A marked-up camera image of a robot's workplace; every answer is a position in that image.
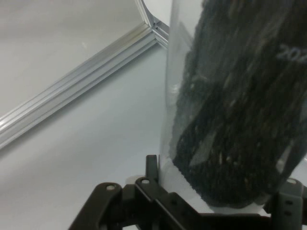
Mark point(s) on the upright aluminium frame post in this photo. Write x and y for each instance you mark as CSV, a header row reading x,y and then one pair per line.
x,y
144,10

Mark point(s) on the clear jar of black seeds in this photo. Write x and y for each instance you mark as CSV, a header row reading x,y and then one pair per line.
x,y
235,107

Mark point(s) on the long aluminium frame rail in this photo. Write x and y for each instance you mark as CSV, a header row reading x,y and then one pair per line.
x,y
72,83

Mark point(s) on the short aluminium frame rail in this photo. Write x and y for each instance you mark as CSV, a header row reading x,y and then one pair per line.
x,y
161,34

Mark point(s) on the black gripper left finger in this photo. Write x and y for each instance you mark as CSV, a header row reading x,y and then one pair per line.
x,y
148,203

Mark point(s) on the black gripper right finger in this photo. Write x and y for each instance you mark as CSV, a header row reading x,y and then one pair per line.
x,y
289,208

